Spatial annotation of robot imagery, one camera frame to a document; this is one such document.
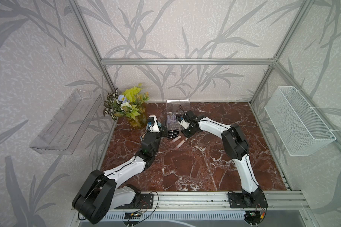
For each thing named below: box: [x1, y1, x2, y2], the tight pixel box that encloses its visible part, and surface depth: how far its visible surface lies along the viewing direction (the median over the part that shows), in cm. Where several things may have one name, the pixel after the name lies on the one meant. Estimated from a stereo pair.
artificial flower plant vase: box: [103, 83, 150, 129], surface depth 90 cm
